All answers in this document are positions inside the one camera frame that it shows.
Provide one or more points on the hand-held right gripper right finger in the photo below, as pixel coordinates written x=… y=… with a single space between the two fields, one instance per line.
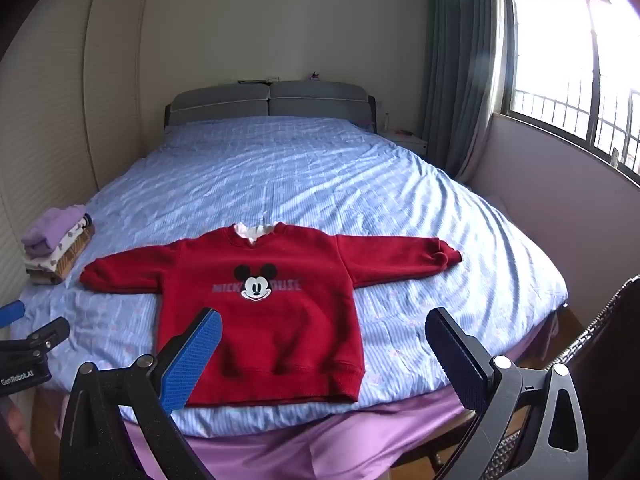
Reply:
x=457 y=355

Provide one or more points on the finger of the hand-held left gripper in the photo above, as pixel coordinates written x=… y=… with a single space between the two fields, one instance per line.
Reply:
x=50 y=335
x=11 y=313

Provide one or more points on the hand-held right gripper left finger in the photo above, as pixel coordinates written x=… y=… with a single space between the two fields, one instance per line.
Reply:
x=195 y=355

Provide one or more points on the red cartoon print sweatshirt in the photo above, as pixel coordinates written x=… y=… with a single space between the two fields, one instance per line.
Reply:
x=280 y=340

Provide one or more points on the stack of folded clothes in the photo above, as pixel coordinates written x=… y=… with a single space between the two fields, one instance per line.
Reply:
x=70 y=260

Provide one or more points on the white patterned folded garment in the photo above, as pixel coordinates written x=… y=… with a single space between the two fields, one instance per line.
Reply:
x=60 y=252

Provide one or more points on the purple folded garment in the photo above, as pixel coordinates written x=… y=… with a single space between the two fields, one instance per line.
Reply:
x=50 y=230

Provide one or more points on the purple bed skirt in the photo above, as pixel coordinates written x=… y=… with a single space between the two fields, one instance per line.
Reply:
x=300 y=450

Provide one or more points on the dark wicker chair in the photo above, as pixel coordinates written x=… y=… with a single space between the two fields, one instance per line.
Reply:
x=610 y=320

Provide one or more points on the beige wardrobe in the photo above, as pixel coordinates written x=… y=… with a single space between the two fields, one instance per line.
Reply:
x=50 y=110

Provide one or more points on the blue floral striped bedsheet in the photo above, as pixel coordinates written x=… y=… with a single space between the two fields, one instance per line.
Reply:
x=300 y=175

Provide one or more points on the white nightstand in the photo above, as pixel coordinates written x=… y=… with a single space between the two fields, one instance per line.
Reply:
x=410 y=144

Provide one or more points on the small white bottle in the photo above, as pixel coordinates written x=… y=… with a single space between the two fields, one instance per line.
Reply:
x=386 y=121

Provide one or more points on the grey padded headboard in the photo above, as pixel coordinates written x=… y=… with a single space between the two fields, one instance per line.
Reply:
x=225 y=102

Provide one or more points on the flat dark item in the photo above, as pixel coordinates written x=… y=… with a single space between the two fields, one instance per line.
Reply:
x=251 y=81

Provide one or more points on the grey curtain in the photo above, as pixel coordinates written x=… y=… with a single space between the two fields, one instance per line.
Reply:
x=450 y=60

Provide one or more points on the small purple toy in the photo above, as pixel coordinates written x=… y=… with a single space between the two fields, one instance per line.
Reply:
x=314 y=76

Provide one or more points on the window with railing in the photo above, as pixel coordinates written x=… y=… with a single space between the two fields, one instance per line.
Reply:
x=550 y=60

